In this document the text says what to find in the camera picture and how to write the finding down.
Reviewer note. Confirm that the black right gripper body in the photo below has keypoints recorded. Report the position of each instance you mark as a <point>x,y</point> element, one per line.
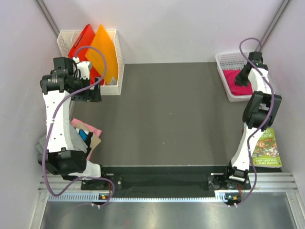
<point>240,79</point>

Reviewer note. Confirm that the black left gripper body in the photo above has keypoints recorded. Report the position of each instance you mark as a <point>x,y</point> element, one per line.
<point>85,95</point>

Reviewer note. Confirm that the pink red t shirt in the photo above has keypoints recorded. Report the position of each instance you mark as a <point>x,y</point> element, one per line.
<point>234,83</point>

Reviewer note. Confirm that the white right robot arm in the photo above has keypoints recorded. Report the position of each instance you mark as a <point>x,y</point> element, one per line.
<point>259,114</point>

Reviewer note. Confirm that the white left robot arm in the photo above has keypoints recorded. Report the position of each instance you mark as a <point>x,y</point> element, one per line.
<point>67,151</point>

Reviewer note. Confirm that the white plastic mesh basket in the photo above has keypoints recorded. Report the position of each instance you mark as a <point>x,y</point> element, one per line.
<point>231,60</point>

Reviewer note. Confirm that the brown folded cloth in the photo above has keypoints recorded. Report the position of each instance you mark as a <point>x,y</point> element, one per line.
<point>95,140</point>

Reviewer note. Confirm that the red plastic folder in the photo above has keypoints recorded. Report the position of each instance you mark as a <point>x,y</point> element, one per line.
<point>84,39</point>

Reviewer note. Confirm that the grey folded t shirt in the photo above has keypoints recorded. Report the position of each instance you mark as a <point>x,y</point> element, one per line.
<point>77,141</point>

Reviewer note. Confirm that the orange plastic folder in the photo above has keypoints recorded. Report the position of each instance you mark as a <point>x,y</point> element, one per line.
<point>103,43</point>

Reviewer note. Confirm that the green treehouse book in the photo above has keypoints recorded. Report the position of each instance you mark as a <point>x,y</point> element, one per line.
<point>266,152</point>

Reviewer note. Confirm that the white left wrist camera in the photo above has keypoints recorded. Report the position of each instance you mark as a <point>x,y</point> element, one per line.
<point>84,68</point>

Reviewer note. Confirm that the aluminium front rail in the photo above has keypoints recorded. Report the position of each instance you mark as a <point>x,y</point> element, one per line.
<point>262,182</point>

